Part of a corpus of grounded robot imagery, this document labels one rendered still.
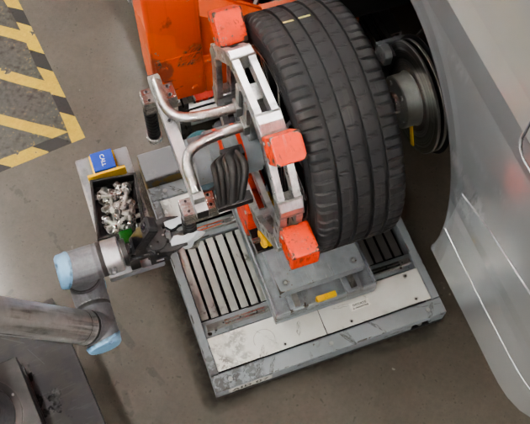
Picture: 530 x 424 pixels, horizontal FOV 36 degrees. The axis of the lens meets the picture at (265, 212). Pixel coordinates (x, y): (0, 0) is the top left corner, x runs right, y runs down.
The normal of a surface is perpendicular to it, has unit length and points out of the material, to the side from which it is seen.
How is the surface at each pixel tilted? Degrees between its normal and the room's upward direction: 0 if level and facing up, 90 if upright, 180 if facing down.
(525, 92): 90
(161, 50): 90
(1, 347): 0
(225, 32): 45
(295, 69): 6
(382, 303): 0
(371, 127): 38
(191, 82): 90
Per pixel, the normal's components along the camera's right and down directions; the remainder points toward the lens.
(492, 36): -0.94, 0.30
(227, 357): 0.02, -0.45
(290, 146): 0.21, 0.11
